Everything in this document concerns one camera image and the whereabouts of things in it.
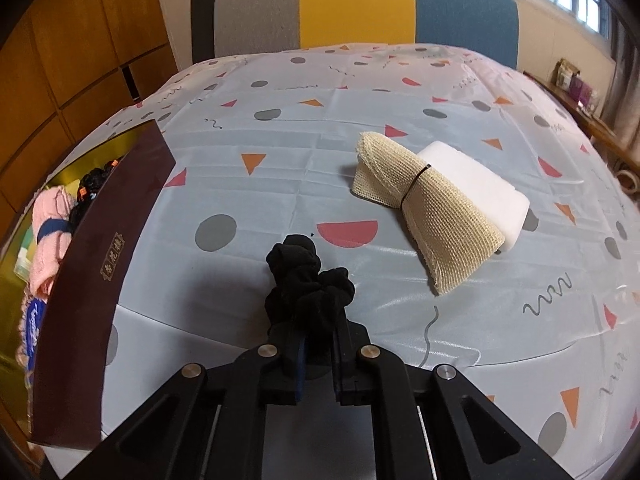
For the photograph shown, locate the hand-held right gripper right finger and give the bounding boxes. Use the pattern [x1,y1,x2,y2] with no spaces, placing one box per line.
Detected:
[332,310,561,480]

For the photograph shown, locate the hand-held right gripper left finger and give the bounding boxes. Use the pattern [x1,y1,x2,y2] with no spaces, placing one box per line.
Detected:
[65,320,307,480]

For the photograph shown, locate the black scrunchie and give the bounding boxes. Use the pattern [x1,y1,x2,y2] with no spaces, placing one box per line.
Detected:
[265,234,357,361]

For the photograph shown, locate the brown box with gold lining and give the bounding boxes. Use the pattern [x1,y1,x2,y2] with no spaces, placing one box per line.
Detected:
[0,120,178,448]

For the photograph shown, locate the blue tissue pack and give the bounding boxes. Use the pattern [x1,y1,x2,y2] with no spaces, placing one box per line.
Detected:
[20,295,48,391]

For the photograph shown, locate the pink fluffy cloth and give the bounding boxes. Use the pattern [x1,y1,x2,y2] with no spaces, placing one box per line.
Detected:
[20,184,76,306]

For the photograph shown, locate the cream mesh cloth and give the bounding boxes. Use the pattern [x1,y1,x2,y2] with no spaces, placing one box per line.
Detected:
[350,131,507,296]

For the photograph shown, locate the white sponge block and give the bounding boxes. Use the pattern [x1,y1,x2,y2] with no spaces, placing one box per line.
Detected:
[417,141,531,253]

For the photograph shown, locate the patterned white tablecloth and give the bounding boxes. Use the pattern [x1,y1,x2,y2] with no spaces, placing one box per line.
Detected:
[40,42,640,480]

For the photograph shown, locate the dark blue headband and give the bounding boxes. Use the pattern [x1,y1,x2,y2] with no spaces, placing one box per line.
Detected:
[34,217,70,241]

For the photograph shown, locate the wooden side shelf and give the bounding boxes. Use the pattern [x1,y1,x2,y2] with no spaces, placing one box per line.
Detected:
[522,67,640,161]

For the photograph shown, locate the grey yellow blue chair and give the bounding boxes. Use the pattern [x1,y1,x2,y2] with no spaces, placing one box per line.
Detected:
[191,0,520,70]

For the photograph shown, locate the purple box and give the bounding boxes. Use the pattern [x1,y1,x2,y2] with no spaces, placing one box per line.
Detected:
[570,76,593,103]

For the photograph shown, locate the wooden cabinet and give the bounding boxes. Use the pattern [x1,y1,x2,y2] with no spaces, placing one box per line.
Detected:
[0,0,196,231]

